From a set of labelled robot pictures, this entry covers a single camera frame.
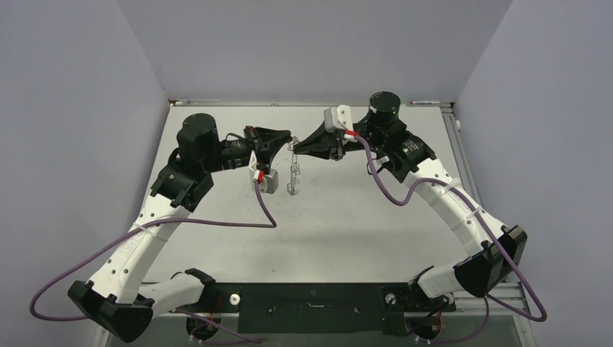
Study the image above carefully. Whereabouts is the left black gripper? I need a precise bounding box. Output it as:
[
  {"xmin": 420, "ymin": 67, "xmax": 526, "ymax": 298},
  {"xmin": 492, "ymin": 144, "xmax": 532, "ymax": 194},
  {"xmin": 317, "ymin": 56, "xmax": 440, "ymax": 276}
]
[{"xmin": 202, "ymin": 125, "xmax": 290, "ymax": 173}]

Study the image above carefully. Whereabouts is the metal perforated ring plate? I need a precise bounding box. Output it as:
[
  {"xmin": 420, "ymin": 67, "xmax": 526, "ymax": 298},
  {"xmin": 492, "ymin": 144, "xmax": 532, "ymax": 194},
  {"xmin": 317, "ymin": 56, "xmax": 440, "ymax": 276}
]
[{"xmin": 286, "ymin": 137, "xmax": 301, "ymax": 196}]

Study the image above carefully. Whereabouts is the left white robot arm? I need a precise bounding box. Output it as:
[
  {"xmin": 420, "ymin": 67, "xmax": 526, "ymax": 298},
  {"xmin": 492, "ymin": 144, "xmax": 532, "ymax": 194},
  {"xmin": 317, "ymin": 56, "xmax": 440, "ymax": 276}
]
[{"xmin": 68, "ymin": 113, "xmax": 292, "ymax": 343}]

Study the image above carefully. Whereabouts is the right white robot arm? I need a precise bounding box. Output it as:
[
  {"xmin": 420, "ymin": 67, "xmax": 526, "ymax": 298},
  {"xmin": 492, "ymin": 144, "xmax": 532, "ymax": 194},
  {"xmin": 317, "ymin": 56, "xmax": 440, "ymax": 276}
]
[{"xmin": 293, "ymin": 91, "xmax": 527, "ymax": 309}]

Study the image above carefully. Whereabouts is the red white marker pen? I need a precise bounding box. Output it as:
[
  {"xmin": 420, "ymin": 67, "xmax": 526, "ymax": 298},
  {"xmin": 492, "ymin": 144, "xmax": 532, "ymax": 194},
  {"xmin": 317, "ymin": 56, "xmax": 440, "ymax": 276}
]
[{"xmin": 409, "ymin": 100, "xmax": 442, "ymax": 106}]

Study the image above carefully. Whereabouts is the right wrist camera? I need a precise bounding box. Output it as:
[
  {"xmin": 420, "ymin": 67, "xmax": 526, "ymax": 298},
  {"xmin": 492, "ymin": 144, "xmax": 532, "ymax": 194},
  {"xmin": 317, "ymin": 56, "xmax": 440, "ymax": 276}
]
[{"xmin": 324, "ymin": 105, "xmax": 353, "ymax": 133}]

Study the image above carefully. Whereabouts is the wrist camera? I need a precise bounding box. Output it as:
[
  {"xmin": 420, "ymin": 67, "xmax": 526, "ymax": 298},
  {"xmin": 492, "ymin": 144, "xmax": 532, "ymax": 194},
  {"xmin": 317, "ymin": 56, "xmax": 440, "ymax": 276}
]
[
  {"xmin": 248, "ymin": 151, "xmax": 279, "ymax": 194},
  {"xmin": 324, "ymin": 105, "xmax": 353, "ymax": 133}
]

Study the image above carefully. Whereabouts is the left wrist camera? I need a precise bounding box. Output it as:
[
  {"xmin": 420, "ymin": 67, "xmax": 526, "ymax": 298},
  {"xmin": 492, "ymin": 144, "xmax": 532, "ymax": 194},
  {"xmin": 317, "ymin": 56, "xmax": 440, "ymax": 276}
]
[{"xmin": 248, "ymin": 151, "xmax": 279, "ymax": 194}]

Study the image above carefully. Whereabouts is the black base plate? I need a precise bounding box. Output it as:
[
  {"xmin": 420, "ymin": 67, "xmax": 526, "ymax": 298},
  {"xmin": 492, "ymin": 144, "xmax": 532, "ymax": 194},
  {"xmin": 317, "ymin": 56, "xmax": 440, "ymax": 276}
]
[{"xmin": 185, "ymin": 283, "xmax": 456, "ymax": 335}]

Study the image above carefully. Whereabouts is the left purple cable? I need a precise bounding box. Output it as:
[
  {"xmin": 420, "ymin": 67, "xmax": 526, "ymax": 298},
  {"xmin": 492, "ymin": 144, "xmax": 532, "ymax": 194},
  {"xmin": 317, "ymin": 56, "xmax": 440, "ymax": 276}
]
[{"xmin": 29, "ymin": 181, "xmax": 278, "ymax": 346}]

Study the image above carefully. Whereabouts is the purple cable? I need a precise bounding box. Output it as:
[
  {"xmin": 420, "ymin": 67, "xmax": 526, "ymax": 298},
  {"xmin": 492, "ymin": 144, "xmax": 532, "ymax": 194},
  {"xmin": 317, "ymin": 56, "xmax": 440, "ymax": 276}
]
[
  {"xmin": 29, "ymin": 181, "xmax": 278, "ymax": 346},
  {"xmin": 351, "ymin": 134, "xmax": 548, "ymax": 345}
]

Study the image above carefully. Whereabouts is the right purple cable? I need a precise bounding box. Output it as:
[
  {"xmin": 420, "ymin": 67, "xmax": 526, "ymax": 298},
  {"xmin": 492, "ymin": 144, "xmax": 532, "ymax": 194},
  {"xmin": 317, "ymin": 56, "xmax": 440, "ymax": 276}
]
[{"xmin": 351, "ymin": 134, "xmax": 548, "ymax": 345}]

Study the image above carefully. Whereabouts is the aluminium frame rail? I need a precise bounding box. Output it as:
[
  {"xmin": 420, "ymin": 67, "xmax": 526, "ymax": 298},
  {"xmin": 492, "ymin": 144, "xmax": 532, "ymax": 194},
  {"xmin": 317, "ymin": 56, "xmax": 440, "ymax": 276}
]
[{"xmin": 440, "ymin": 103, "xmax": 531, "ymax": 317}]

